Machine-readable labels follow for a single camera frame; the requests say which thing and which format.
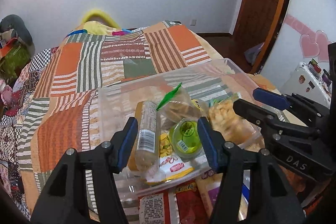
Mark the brown snack bag green clip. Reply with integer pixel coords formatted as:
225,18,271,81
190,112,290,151
156,83,209,123

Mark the clutter pile with green bag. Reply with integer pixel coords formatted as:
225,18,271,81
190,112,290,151
1,14,35,85

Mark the green jelly cup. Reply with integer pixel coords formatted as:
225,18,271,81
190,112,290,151
169,118,203,161

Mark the white blue snack bag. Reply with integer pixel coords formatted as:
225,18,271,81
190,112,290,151
238,169,251,221

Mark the brown wooden door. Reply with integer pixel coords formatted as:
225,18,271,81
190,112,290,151
233,0,285,74

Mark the yellow white snack packet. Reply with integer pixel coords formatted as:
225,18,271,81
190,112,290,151
146,132,194,185

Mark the pink plush toy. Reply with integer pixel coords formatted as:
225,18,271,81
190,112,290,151
0,79,13,109

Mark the yellow puffed snack bag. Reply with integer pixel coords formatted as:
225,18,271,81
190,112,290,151
209,99,256,145

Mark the wall power socket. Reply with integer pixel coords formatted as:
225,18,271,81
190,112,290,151
190,19,197,26

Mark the red snack packet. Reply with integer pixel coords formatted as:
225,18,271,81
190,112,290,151
139,180,209,223

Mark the long cracker roll pack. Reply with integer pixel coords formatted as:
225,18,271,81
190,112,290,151
134,101,161,175

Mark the clear plastic storage box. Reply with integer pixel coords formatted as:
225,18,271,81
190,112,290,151
97,59,261,199

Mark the bread pack in plastic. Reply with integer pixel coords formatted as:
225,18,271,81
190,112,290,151
195,169,222,217

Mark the patchwork striped bed blanket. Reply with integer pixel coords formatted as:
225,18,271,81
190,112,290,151
0,20,310,224

